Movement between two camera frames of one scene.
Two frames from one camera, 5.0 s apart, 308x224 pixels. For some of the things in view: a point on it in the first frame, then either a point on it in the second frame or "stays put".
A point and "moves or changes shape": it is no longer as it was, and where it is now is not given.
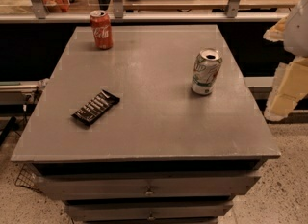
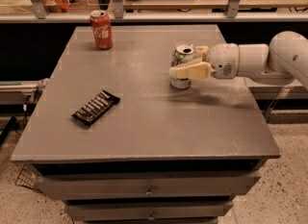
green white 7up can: x=205 y=71 moves or changes shape
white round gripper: x=297 y=31 -> x=222 y=61
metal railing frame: x=118 y=15 stays put
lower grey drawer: x=109 y=210 stays put
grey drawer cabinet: x=161 y=154 stays put
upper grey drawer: x=147 y=186 stays put
